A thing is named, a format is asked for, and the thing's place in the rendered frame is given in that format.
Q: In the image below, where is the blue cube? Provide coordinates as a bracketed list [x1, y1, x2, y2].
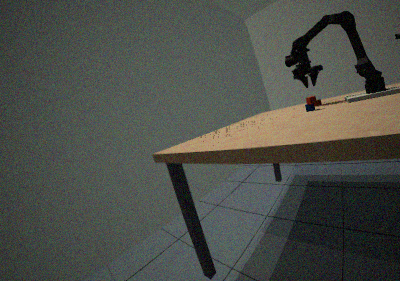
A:
[305, 103, 315, 112]

